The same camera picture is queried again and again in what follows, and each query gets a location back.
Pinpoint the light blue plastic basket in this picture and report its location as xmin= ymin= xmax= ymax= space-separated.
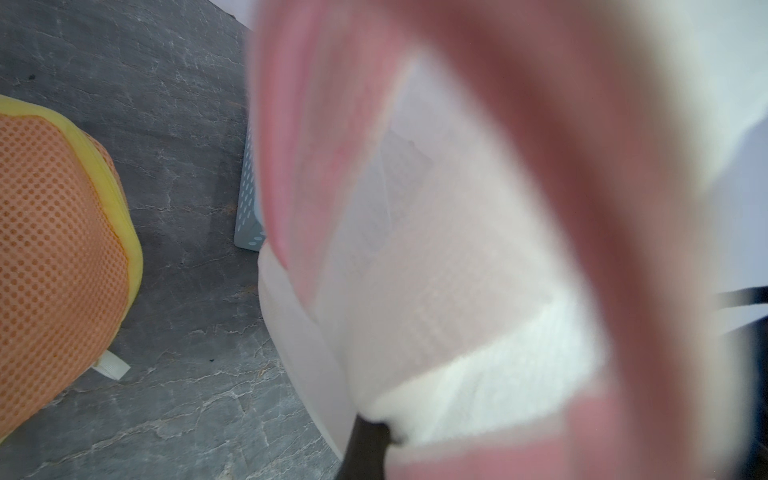
xmin=233 ymin=124 xmax=266 ymax=252

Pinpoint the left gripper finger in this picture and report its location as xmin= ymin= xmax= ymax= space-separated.
xmin=335 ymin=415 xmax=392 ymax=480

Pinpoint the white mesh laundry bag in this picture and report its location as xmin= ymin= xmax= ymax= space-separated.
xmin=248 ymin=1 xmax=767 ymax=479

